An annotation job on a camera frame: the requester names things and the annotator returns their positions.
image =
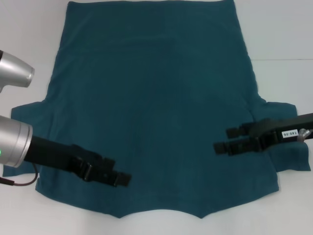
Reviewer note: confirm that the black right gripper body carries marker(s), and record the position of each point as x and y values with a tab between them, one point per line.
276	132

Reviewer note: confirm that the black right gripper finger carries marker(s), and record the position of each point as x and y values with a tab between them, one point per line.
239	131
234	147

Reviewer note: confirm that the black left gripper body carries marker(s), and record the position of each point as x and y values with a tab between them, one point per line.
53	153

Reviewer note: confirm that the blue t-shirt with white print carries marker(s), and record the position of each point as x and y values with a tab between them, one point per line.
156	98

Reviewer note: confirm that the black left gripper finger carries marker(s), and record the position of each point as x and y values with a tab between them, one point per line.
110	177
106	164

